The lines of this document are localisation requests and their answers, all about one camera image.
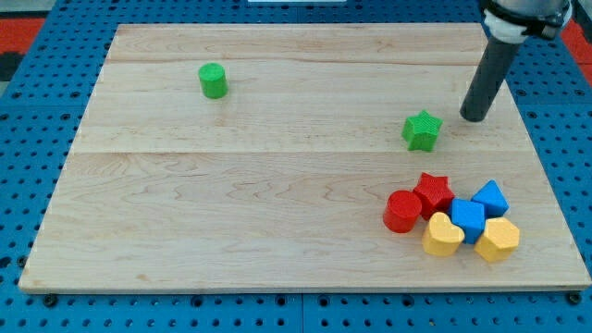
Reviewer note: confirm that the green star block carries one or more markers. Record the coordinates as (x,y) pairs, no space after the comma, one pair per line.
(421,131)

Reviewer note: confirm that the red star block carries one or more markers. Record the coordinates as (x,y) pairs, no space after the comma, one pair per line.
(434,193)

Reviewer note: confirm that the wooden board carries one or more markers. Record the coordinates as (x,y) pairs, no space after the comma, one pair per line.
(280,186)

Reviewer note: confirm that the red cylinder block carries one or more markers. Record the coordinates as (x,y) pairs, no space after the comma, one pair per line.
(402,211)

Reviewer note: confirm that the green cylinder block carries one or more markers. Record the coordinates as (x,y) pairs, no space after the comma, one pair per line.
(212,77)

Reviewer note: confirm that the yellow heart block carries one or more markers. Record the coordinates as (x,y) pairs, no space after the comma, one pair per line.
(441,237)

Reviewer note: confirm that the blue cube block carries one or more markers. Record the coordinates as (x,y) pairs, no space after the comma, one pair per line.
(470,217)

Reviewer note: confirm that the blue triangular block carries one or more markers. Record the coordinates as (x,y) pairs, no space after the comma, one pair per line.
(492,198)

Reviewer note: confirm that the yellow hexagon block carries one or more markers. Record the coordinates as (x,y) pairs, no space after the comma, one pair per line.
(499,240)

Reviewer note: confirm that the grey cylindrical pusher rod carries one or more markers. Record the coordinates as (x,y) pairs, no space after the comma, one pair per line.
(490,73)

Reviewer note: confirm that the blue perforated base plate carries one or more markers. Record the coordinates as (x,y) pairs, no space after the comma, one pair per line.
(40,112)

